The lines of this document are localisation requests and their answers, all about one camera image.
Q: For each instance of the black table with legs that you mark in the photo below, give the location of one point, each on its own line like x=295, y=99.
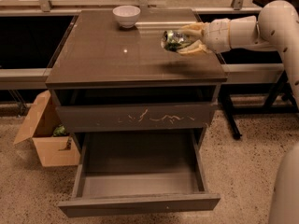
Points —
x=256, y=84

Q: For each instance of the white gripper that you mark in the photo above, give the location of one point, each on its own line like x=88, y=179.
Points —
x=217, y=34

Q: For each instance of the crushed green can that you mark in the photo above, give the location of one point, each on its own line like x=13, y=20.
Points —
x=174, y=40

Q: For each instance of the green item in box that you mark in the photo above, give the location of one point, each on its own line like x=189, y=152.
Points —
x=59, y=131

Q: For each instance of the scratched grey top drawer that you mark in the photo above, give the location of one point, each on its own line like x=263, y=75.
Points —
x=133, y=117

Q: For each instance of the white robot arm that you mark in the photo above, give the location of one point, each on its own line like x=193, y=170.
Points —
x=276, y=28

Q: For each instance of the grey drawer cabinet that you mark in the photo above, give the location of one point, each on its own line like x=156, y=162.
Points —
x=104, y=64

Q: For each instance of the open grey middle drawer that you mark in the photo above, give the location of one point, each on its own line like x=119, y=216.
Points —
x=139, y=172

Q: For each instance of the open cardboard box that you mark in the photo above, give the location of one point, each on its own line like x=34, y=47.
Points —
x=39, y=125

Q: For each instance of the white ceramic bowl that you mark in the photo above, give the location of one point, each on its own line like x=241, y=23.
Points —
x=126, y=16

